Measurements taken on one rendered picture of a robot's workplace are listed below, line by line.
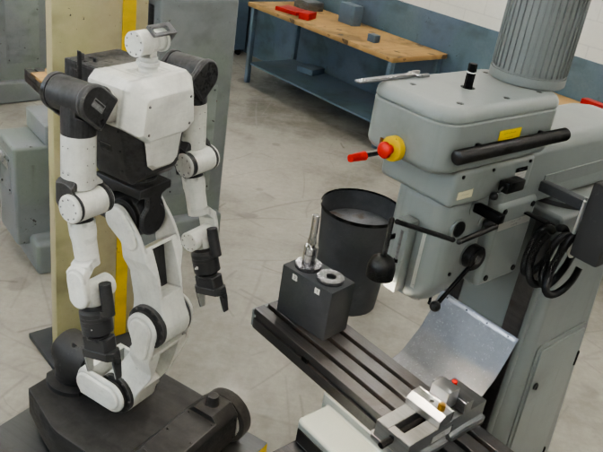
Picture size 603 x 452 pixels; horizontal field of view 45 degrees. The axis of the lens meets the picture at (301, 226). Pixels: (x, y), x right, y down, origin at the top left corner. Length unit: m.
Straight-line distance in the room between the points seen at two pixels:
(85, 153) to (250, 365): 2.10
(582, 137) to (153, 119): 1.20
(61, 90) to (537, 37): 1.18
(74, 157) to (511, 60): 1.13
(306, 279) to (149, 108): 0.79
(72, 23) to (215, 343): 1.78
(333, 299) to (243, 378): 1.45
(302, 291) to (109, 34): 1.41
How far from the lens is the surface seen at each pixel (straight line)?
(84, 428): 2.58
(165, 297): 2.20
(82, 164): 1.91
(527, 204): 2.07
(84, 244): 2.00
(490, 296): 2.40
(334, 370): 2.28
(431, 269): 1.91
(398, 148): 1.68
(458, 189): 1.76
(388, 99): 1.72
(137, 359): 2.32
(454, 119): 1.64
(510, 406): 2.54
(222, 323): 4.04
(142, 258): 2.13
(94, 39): 3.14
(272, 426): 3.45
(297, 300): 2.41
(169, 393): 2.70
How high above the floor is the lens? 2.33
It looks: 27 degrees down
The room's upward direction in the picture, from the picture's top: 9 degrees clockwise
